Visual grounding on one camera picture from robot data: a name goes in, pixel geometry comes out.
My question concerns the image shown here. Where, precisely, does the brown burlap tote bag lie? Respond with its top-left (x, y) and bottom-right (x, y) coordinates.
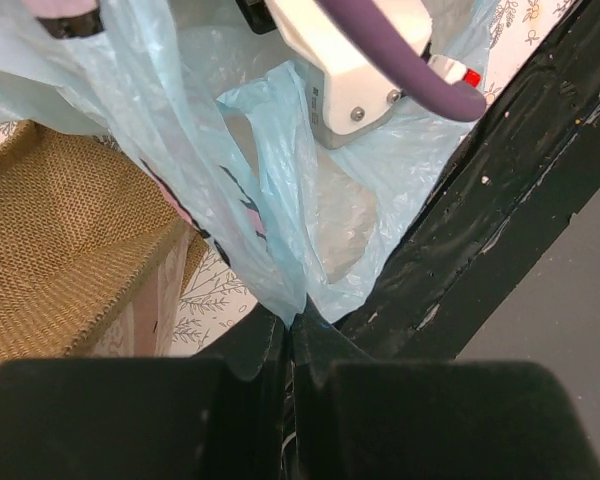
top-left (0, 121), bottom-right (207, 364)

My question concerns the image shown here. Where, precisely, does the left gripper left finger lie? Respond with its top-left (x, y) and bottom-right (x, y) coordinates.
top-left (0, 313), bottom-right (285, 479)

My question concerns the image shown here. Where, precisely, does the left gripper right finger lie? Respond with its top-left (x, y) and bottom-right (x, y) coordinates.
top-left (291, 313), bottom-right (600, 479)

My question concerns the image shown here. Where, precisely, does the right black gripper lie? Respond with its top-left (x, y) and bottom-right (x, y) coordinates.
top-left (236, 0), bottom-right (276, 35)

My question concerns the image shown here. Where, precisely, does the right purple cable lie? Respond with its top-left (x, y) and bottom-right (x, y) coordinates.
top-left (314, 0), bottom-right (487, 122)

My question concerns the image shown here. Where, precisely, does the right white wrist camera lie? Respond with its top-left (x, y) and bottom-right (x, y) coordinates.
top-left (266, 0), bottom-right (402, 150)

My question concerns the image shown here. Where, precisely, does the light blue plastic bag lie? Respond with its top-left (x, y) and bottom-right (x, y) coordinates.
top-left (0, 1), bottom-right (470, 322)

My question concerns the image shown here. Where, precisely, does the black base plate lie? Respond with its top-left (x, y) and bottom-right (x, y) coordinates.
top-left (322, 1), bottom-right (600, 359)

